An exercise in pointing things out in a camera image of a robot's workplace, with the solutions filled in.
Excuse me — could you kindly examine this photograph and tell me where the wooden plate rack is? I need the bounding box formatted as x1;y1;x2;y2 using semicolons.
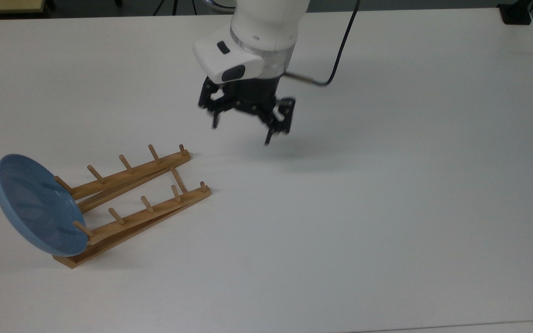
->
53;143;212;269

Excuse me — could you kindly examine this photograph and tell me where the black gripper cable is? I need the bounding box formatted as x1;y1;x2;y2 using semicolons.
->
284;0;360;87

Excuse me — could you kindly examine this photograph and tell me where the black tripod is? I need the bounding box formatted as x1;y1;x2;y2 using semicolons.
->
153;0;198;17

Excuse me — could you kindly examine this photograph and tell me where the black table clamp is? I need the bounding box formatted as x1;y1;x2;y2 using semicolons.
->
497;1;533;26

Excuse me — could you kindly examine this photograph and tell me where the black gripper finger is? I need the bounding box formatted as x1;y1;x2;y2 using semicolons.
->
197;76;226;130
263;96;297;147

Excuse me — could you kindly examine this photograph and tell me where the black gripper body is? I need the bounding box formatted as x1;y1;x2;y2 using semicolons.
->
220;75;282;122

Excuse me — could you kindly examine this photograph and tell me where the light wooden desk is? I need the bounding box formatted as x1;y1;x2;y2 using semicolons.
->
0;0;47;15

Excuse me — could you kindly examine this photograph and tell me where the blue plastic plate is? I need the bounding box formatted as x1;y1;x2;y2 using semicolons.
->
0;154;89;258

